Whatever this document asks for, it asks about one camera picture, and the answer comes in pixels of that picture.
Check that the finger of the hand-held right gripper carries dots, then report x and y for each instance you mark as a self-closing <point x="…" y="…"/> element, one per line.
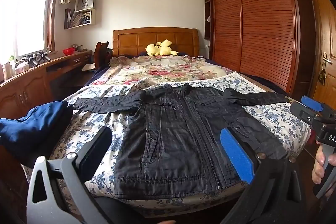
<point x="312" y="103"/>
<point x="302" y="111"/>

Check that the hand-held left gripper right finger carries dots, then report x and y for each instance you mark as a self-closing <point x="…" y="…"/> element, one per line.
<point x="236" y="153"/>

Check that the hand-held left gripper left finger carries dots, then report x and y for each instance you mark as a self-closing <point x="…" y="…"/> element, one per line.
<point x="97" y="153"/>

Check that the black jacket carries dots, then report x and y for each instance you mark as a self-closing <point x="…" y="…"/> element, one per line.
<point x="183" y="134"/>

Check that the person's right hand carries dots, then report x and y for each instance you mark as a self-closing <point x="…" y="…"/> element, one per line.
<point x="318" y="163"/>

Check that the blue floral bedsheet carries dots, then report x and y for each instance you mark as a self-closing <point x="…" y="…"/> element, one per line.
<point x="275" y="119"/>

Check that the hanging key tag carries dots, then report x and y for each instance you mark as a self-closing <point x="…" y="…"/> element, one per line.
<point x="321" y="76"/>

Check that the wooden door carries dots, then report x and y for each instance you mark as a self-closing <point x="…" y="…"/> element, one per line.
<point x="325" y="37"/>

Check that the blue garment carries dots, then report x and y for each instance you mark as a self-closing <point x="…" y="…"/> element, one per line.
<point x="31" y="124"/>

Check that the white paper sheet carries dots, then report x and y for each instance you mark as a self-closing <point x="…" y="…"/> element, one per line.
<point x="88" y="67"/>

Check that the wooden desk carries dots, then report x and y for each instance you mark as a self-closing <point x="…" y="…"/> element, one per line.
<point x="26" y="87"/>

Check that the wooden chair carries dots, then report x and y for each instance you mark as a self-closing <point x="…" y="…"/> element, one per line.
<point x="101" y="53"/>

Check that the wooden wardrobe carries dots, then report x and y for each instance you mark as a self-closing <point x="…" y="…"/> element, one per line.
<point x="262" y="16"/>

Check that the pink floral quilt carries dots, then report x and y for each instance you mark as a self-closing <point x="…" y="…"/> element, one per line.
<point x="162" y="71"/>

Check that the red bowl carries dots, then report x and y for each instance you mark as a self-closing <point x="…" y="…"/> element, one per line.
<point x="69" y="50"/>

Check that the small grey device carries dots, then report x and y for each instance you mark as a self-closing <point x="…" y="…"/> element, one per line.
<point x="78" y="47"/>

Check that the black tools on desk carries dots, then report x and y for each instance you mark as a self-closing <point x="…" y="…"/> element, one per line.
<point x="39" y="58"/>

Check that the pink tissue box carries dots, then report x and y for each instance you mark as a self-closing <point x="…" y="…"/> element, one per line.
<point x="22" y="68"/>

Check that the wooden bed headboard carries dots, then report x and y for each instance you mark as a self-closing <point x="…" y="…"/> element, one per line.
<point x="136" y="40"/>

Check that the white bottle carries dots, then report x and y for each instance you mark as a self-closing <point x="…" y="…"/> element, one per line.
<point x="9" y="70"/>

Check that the yellow plush toy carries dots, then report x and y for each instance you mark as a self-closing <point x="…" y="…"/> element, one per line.
<point x="162" y="49"/>

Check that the small white figure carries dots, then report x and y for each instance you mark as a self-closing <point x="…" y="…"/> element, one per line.
<point x="208" y="19"/>

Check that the stack of papers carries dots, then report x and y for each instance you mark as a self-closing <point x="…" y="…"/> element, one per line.
<point x="81" y="19"/>

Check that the dark binders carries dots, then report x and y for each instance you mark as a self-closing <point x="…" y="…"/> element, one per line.
<point x="68" y="18"/>

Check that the white paper bag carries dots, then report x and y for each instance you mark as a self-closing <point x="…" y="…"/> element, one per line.
<point x="84" y="2"/>

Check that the window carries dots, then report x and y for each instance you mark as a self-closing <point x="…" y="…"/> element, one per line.
<point x="26" y="16"/>

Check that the white wall shelf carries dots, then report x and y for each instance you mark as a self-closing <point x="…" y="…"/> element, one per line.
<point x="93" y="18"/>

